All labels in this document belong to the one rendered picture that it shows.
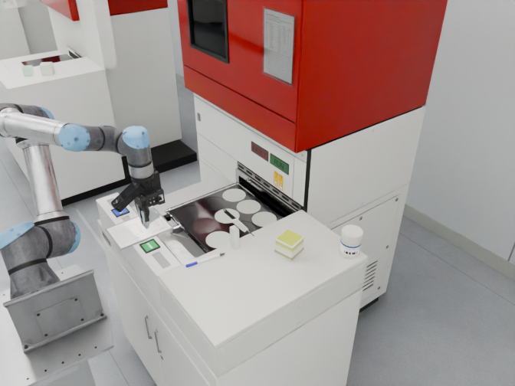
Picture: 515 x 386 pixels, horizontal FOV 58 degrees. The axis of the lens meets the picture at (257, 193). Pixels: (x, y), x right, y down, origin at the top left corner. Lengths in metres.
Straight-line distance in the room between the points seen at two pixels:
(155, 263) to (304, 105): 0.73
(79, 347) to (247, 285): 0.56
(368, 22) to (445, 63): 1.40
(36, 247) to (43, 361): 0.35
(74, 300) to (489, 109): 2.36
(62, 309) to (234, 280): 0.54
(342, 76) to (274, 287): 0.76
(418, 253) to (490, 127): 0.91
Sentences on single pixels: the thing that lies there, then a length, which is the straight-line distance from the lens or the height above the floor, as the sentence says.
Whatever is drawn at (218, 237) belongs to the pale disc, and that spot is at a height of 0.90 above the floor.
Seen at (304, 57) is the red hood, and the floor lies 1.57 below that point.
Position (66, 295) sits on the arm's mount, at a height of 0.98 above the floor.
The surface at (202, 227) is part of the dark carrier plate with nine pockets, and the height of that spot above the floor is 0.90.
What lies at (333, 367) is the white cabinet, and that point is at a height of 0.44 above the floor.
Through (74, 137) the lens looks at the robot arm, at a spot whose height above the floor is 1.44.
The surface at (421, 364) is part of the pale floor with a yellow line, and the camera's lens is 2.63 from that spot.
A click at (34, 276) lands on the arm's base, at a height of 1.02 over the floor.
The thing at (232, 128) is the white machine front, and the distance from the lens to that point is 2.07.
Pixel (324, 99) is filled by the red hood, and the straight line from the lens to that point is 1.66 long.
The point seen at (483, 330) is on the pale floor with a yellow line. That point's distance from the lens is 2.91.
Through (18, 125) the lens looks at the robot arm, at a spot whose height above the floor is 1.41.
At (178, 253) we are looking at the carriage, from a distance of 1.76.
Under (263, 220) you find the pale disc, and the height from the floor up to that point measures 0.90.
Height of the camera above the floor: 2.02
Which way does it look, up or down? 34 degrees down
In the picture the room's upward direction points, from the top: straight up
